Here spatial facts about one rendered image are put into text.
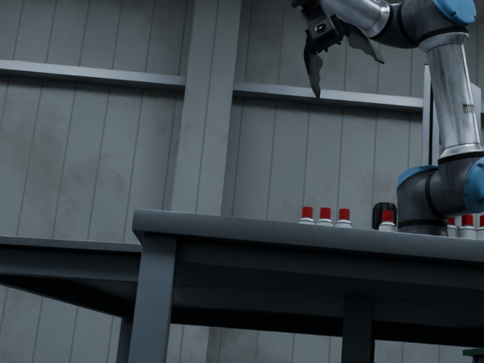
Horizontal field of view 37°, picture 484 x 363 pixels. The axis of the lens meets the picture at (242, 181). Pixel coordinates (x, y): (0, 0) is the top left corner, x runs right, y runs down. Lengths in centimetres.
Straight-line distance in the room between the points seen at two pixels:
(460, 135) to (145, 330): 84
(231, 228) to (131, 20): 390
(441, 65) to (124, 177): 322
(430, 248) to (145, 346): 52
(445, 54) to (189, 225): 77
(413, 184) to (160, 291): 73
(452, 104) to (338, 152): 308
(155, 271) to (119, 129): 355
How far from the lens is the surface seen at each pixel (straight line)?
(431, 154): 217
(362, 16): 180
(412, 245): 133
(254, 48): 498
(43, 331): 465
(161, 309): 129
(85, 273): 176
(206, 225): 129
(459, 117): 173
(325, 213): 227
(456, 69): 175
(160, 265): 130
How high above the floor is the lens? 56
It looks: 15 degrees up
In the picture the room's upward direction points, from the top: 5 degrees clockwise
